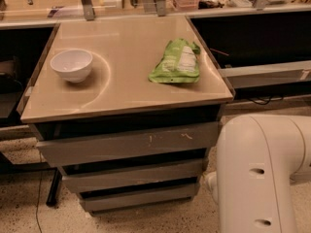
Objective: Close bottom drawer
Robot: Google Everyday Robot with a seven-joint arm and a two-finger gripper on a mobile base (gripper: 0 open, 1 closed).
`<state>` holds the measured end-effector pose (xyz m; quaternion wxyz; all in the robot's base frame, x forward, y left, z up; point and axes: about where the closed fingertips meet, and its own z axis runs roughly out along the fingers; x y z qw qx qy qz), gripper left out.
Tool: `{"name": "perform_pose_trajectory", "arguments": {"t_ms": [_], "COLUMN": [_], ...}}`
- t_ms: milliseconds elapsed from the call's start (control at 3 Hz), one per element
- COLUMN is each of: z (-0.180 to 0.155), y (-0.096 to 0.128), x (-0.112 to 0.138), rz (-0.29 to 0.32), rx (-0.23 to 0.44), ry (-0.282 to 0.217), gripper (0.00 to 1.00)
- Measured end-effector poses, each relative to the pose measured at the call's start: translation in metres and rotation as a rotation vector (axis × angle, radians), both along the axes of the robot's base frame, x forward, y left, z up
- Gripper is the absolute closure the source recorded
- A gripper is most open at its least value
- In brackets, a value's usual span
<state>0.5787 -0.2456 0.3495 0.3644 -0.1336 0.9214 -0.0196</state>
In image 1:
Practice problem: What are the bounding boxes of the grey bottom drawer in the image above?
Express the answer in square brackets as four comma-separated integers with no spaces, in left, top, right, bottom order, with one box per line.
[80,183,198,213]

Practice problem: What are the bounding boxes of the grey drawer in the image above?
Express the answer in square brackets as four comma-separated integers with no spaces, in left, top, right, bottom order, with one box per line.
[80,183,198,213]
[62,158,205,193]
[37,122,220,167]

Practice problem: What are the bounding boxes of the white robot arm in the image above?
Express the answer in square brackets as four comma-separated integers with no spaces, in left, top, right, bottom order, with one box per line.
[204,114,311,233]

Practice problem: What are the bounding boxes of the grey drawer cabinet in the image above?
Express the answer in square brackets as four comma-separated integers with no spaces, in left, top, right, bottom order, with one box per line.
[18,16,233,202]

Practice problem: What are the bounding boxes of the grey top drawer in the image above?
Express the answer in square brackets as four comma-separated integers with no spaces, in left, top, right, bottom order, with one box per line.
[37,122,220,167]

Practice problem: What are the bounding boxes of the grey middle drawer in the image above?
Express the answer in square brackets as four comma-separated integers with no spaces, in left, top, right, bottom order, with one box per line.
[62,158,205,193]

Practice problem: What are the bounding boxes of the green snack bag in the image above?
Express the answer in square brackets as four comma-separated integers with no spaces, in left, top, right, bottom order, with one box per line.
[148,38,201,83]

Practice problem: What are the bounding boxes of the white ceramic bowl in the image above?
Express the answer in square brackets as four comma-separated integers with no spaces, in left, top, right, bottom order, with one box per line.
[50,49,93,83]

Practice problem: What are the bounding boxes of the black table leg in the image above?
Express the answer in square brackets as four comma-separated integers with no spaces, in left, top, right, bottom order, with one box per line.
[46,170,62,207]

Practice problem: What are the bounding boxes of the grey metal rail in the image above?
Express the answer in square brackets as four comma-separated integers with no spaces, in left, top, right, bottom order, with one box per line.
[219,60,311,88]

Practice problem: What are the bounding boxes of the grey metal post middle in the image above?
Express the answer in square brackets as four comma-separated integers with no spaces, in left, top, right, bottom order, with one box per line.
[156,0,166,17]

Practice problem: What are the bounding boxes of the grey metal post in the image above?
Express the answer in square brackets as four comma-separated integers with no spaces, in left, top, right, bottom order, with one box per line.
[81,0,95,21]
[156,0,166,17]

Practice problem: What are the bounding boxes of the grey metal post left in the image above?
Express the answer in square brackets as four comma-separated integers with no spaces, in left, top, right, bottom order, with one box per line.
[81,0,95,21]

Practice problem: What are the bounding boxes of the black floor cable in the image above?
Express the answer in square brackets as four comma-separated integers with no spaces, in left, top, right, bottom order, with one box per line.
[34,136,45,233]

